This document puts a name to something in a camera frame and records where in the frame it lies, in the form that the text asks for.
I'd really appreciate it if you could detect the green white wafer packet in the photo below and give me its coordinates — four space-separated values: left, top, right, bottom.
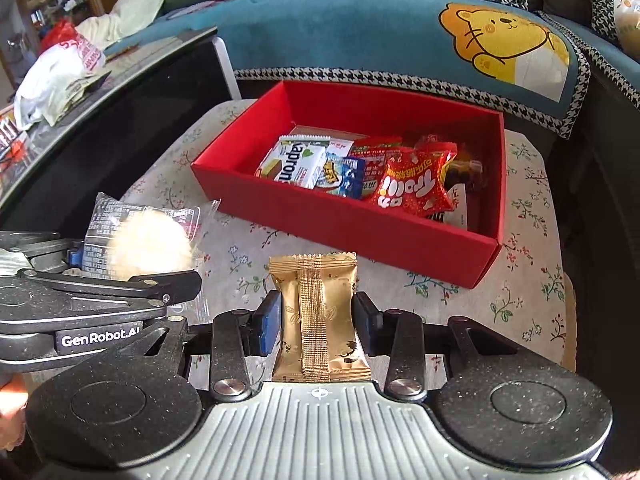
255 135 329 190

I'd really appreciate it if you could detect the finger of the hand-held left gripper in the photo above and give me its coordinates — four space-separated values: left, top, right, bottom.
0 231 84 277
22 269 203 307

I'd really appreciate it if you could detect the teal lion-print sofa cover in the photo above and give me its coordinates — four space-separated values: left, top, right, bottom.
105 0 592 139

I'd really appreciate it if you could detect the clear brown cake packet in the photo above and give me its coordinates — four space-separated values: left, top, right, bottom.
415 132 487 187

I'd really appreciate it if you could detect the red plastic bag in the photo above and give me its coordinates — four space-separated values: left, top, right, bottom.
39 19 77 54

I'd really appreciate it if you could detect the red gummy candy packet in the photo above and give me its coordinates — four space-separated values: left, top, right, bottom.
372 142 459 219

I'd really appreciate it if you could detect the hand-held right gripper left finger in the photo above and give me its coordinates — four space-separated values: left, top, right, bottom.
142 290 282 402

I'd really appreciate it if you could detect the teal houndstooth-trim sofa cover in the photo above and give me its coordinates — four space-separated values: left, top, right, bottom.
540 10 640 112

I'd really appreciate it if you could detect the red cardboard box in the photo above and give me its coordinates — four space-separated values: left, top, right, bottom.
190 80 509 290

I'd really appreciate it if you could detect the black glossy table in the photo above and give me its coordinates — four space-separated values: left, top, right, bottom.
0 26 241 242

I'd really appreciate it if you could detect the clear round white cake packet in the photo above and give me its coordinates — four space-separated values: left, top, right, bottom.
82 192 222 311

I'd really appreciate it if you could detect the crumpled white plastic bag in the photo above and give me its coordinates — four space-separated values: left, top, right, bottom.
14 35 109 129

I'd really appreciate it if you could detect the pale white cloth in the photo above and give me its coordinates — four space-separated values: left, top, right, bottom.
75 0 171 49

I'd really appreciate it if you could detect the floral tablecloth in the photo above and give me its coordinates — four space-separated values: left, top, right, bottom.
117 100 569 396

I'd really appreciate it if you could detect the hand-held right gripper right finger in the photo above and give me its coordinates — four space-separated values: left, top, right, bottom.
352 292 526 402

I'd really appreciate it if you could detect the red white stick packet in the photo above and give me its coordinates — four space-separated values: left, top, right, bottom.
347 135 404 196

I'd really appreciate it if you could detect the gold snack packet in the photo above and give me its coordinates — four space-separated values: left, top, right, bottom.
268 251 372 383

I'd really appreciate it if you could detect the blue snack packet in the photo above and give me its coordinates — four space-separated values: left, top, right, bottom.
320 155 369 200

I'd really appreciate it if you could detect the printed white plastic bag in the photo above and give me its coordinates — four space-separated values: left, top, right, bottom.
612 0 640 54

